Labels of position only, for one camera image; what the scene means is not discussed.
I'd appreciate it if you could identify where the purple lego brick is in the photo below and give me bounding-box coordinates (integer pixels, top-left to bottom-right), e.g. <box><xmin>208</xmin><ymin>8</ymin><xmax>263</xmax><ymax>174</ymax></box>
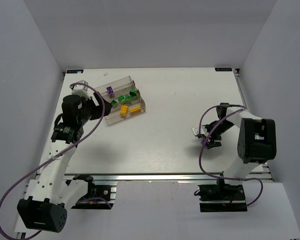
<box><xmin>201</xmin><ymin>138</ymin><xmax>210</xmax><ymax>147</ymax></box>
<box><xmin>106</xmin><ymin>86</ymin><xmax>115</xmax><ymax>98</ymax></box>

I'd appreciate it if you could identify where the yellow patterned lego brick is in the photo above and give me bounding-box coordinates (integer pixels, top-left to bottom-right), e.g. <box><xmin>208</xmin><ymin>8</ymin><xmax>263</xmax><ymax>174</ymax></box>
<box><xmin>119</xmin><ymin>105</ymin><xmax>129</xmax><ymax>118</ymax></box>

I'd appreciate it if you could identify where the small green lego cube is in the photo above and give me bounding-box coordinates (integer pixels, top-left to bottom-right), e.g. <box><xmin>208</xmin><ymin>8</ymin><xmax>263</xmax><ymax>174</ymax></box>
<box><xmin>129</xmin><ymin>88</ymin><xmax>137</xmax><ymax>97</ymax></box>

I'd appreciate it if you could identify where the yellow long lego brick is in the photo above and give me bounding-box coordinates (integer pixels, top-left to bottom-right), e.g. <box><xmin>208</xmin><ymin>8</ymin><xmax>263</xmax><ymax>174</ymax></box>
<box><xmin>129</xmin><ymin>106</ymin><xmax>142</xmax><ymax>116</ymax></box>

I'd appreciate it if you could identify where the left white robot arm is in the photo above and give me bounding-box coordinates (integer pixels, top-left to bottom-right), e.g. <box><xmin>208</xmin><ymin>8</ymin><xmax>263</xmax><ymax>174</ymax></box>
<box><xmin>17</xmin><ymin>91</ymin><xmax>112</xmax><ymax>233</ymax></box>

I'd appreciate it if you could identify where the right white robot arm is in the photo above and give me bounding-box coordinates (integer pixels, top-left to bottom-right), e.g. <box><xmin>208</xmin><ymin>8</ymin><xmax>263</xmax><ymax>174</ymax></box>
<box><xmin>192</xmin><ymin>103</ymin><xmax>277</xmax><ymax>186</ymax></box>

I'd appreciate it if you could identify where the clear tiered plastic organizer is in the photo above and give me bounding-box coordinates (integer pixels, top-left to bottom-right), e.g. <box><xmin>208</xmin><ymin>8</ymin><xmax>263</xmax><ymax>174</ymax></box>
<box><xmin>96</xmin><ymin>76</ymin><xmax>146</xmax><ymax>125</ymax></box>

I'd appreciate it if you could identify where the blue label sticker left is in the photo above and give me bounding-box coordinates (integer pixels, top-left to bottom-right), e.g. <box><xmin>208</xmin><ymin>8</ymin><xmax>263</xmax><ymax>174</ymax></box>
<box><xmin>66</xmin><ymin>69</ymin><xmax>84</xmax><ymax>74</ymax></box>

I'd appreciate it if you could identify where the blue label sticker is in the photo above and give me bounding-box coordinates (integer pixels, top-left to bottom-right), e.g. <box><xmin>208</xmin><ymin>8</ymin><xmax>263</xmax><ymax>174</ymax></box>
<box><xmin>66</xmin><ymin>69</ymin><xmax>84</xmax><ymax>74</ymax></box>
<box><xmin>214</xmin><ymin>67</ymin><xmax>233</xmax><ymax>72</ymax></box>

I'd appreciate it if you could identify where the blue label sticker right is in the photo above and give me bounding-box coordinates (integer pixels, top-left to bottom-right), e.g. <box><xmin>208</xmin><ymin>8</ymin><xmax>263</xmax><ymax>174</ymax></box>
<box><xmin>214</xmin><ymin>67</ymin><xmax>233</xmax><ymax>72</ymax></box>

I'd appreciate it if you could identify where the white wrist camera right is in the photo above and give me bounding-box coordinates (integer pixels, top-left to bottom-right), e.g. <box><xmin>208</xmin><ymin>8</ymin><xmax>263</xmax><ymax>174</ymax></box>
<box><xmin>191</xmin><ymin>125</ymin><xmax>207</xmax><ymax>137</ymax></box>

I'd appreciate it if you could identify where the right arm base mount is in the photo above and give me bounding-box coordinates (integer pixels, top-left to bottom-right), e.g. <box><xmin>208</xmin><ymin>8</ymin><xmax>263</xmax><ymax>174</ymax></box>
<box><xmin>194</xmin><ymin>184</ymin><xmax>248</xmax><ymax>213</ymax></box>

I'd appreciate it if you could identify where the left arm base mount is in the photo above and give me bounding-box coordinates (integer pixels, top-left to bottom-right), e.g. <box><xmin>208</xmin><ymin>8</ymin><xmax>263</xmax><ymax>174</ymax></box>
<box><xmin>66</xmin><ymin>174</ymin><xmax>116</xmax><ymax>210</ymax></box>

